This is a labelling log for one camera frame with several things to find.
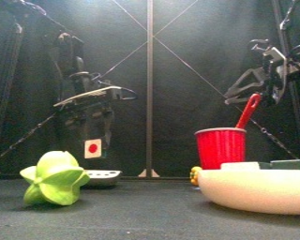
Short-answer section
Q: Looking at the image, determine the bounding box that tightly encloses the white sushi roll red centre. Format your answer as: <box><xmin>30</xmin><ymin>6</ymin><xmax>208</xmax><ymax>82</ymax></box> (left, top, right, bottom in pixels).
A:
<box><xmin>84</xmin><ymin>138</ymin><xmax>104</xmax><ymax>159</ymax></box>

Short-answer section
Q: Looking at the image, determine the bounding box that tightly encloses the dark green sushi piece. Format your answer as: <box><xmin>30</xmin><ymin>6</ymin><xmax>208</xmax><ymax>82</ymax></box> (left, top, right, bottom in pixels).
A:
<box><xmin>257</xmin><ymin>158</ymin><xmax>300</xmax><ymax>171</ymax></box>

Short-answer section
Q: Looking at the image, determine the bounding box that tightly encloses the yellow toy piece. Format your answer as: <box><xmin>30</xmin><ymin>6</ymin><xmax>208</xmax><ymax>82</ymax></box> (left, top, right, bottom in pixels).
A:
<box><xmin>189</xmin><ymin>165</ymin><xmax>204</xmax><ymax>188</ymax></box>

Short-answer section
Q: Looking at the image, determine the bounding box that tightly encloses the grey perforated toy dish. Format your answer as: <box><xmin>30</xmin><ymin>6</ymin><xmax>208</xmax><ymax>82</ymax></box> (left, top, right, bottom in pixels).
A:
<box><xmin>84</xmin><ymin>169</ymin><xmax>124</xmax><ymax>188</ymax></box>

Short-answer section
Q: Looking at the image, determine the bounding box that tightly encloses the green toy star fruit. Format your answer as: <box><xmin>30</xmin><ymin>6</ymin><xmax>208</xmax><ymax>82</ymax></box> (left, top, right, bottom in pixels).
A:
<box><xmin>18</xmin><ymin>150</ymin><xmax>90</xmax><ymax>207</ymax></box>

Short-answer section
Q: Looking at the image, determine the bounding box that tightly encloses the red plastic cup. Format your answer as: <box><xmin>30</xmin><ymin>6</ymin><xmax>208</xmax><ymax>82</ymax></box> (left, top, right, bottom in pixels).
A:
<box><xmin>193</xmin><ymin>127</ymin><xmax>248</xmax><ymax>171</ymax></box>

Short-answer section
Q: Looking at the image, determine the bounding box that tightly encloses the black cloth curtain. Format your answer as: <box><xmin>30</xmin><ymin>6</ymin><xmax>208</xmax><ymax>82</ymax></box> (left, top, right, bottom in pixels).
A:
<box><xmin>0</xmin><ymin>0</ymin><xmax>29</xmax><ymax>170</ymax></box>

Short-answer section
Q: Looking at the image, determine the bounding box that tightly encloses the white bowl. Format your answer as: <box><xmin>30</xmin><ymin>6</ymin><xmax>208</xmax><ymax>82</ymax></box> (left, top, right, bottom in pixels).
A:
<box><xmin>196</xmin><ymin>168</ymin><xmax>300</xmax><ymax>216</ymax></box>

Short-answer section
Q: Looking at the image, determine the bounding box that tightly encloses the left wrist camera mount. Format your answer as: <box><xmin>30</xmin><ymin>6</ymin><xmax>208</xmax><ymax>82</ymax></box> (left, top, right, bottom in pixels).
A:
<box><xmin>51</xmin><ymin>85</ymin><xmax>125</xmax><ymax>109</ymax></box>

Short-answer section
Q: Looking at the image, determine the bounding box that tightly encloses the vertical metal frame post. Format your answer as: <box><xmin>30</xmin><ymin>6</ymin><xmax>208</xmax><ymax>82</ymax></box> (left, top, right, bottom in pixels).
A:
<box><xmin>137</xmin><ymin>0</ymin><xmax>161</xmax><ymax>179</ymax></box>

